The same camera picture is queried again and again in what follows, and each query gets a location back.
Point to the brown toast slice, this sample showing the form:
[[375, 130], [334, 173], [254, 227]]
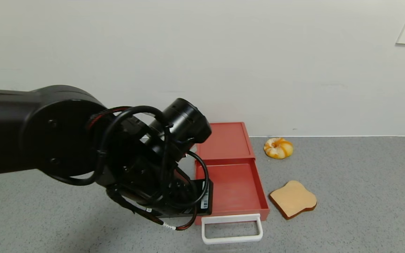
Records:
[[294, 198]]

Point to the black and silver left robot arm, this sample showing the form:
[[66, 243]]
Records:
[[19, 130]]

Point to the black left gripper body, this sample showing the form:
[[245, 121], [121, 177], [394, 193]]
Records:
[[202, 199]]

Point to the orange glazed donut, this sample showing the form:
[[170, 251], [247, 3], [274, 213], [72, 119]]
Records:
[[278, 148]]

